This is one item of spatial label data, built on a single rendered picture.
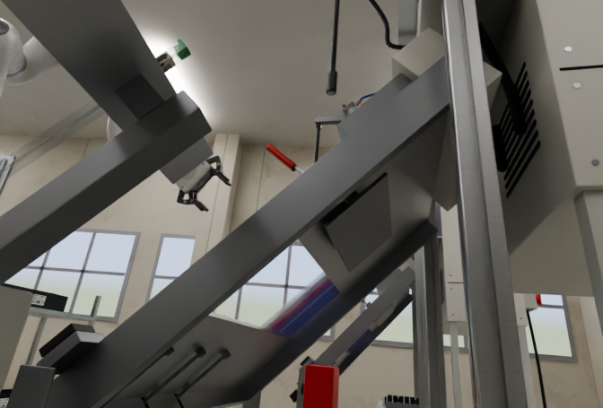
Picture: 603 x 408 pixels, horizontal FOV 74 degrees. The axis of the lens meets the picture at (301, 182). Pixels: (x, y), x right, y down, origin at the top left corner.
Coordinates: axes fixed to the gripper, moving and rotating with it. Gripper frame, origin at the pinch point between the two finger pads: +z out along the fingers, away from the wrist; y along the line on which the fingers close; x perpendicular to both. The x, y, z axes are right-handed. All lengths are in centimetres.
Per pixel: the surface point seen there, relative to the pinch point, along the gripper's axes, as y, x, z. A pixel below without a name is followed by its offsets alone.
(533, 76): 50, -38, 46
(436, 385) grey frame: 1, 19, 73
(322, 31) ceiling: 133, 185, -121
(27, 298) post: -9, -67, 28
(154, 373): -23, -35, 31
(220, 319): -9.9, -32.4, 32.6
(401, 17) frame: 51, -32, 21
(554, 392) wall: 39, 362, 220
